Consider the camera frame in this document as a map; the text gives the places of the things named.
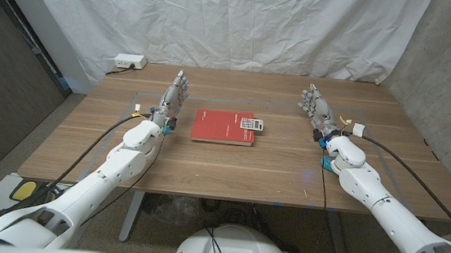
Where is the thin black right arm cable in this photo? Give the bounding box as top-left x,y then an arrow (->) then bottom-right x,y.
311,147 -> 334,253

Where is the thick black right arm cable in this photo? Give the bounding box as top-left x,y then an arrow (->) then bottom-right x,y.
352,134 -> 451,246

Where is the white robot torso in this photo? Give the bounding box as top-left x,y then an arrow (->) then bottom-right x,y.
173,219 -> 294,253

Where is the clear plastic bag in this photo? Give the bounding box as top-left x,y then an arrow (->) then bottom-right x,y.
150,193 -> 203,229

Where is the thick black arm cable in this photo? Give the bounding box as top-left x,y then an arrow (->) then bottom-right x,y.
352,134 -> 451,246
0,101 -> 152,224

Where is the red book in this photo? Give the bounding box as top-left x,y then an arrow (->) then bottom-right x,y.
189,106 -> 258,148

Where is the yellow and black floor object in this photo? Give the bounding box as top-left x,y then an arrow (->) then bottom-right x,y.
9,178 -> 58,206

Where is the grey table leg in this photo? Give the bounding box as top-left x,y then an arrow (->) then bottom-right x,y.
118,189 -> 146,244
322,210 -> 353,253

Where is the white right cable connector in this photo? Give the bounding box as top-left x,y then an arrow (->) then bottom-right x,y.
352,122 -> 366,139

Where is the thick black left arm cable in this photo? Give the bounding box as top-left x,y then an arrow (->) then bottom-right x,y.
0,101 -> 152,224

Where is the white backdrop cloth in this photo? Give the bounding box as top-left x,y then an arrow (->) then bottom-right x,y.
11,0 -> 433,114

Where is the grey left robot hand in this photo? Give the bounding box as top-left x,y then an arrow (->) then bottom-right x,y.
149,67 -> 192,131

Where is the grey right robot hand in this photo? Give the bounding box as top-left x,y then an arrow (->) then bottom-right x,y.
294,82 -> 345,144

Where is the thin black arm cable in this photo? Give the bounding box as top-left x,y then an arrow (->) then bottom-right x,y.
77,126 -> 166,233
311,147 -> 334,253

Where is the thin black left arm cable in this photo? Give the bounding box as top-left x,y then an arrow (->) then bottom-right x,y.
77,126 -> 166,233

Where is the white power strip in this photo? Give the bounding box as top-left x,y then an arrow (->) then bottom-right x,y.
113,52 -> 148,71

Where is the white calculator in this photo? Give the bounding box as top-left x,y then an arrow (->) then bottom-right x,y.
239,117 -> 264,132

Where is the teal perforated oval object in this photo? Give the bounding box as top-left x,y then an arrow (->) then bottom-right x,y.
319,153 -> 343,175

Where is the black power strip cord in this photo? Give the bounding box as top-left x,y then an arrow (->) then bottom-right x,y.
104,62 -> 136,79

